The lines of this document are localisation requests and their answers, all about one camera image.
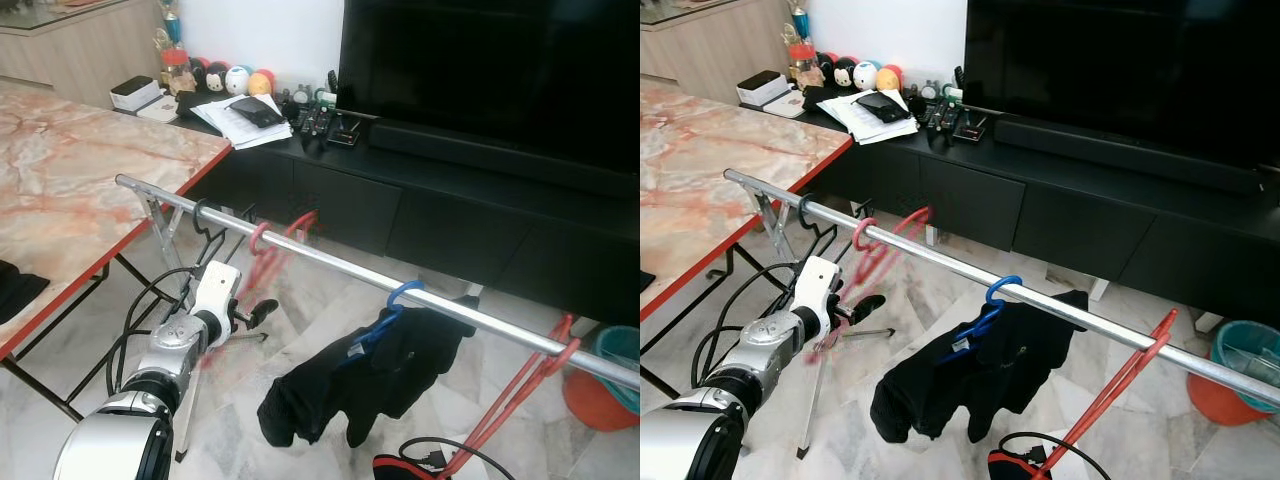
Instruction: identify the black shirt green print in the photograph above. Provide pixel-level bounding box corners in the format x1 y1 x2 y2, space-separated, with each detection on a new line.
257 295 481 448
868 290 1091 444

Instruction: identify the black soundbar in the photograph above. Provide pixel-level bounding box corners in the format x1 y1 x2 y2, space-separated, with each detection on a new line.
368 120 640 201
993 115 1263 196

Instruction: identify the black remote control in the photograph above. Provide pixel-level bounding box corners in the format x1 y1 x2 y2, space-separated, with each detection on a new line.
292 100 337 138
922 95 963 134

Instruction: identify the red plastic hanger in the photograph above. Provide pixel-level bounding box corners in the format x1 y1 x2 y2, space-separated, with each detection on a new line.
205 208 323 366
815 205 936 356
1035 308 1181 479
440 313 583 479

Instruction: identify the plain black garment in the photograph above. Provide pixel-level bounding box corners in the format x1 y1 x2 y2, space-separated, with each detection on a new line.
0 260 51 324

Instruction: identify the light wooden cabinet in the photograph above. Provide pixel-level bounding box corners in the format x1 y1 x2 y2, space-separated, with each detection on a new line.
0 0 171 111
640 0 796 86

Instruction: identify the black mouse toy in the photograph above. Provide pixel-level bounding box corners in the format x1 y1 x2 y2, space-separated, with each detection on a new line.
190 57 229 93
818 52 857 88

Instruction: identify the black leather wallet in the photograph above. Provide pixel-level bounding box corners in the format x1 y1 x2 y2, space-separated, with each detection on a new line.
855 91 914 125
228 96 288 130

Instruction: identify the white paper stack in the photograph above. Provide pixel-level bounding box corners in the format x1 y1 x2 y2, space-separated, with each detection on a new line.
815 88 921 147
188 92 294 152

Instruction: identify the red lid jar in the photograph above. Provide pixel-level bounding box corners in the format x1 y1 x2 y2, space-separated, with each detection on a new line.
787 40 819 89
160 45 193 96

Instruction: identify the black flat television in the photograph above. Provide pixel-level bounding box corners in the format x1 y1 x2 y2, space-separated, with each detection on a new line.
962 0 1280 171
338 0 640 173

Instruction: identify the black television cabinet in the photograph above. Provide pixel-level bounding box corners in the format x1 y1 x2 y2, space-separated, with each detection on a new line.
800 85 1280 316
175 90 640 326

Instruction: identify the black wire hanger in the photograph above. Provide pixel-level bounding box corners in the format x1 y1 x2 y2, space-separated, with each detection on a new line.
797 193 866 256
190 198 259 263

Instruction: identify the orange bucket teal liner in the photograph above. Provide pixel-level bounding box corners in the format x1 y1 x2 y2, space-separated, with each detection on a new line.
562 325 640 433
1187 320 1280 428

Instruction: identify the blue plastic hanger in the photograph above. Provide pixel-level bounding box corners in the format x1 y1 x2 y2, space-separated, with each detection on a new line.
340 280 426 371
935 275 1026 366

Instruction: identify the small white box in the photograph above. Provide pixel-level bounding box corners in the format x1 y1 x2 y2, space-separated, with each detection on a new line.
737 70 794 108
108 73 168 113

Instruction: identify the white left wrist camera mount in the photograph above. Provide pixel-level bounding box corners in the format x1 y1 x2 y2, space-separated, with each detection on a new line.
793 255 848 331
190 262 244 336

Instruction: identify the marble top folding table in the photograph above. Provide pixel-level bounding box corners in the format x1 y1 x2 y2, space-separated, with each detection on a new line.
0 78 233 421
640 75 856 401

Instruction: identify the silver metal clothes rack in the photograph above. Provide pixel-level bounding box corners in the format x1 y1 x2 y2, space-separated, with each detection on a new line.
113 172 640 466
723 167 1280 461

